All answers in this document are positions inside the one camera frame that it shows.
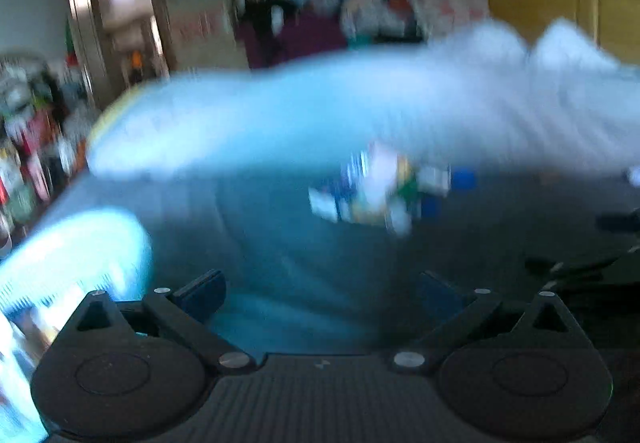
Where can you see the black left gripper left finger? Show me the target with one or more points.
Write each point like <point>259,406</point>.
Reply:
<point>179,316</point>

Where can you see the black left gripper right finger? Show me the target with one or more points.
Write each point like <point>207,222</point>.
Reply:
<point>464,317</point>

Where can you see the blue woven basket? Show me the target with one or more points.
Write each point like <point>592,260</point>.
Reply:
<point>48,275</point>

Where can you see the blue white tissue pack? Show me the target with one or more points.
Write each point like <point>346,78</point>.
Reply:
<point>333,197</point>

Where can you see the floral wet wipes pack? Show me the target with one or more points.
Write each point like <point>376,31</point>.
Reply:
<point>380,182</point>

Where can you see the cluttered side shelf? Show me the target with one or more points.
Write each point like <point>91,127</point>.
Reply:
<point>46,115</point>

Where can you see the white duvet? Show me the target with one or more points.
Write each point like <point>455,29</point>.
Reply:
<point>478,98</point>

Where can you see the wooden headboard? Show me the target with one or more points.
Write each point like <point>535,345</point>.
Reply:
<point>613,24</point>

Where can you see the cardboard box stack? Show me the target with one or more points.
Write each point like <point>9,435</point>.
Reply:
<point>199,35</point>

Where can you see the pile of clothes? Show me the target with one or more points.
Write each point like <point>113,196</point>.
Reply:
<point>277,31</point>

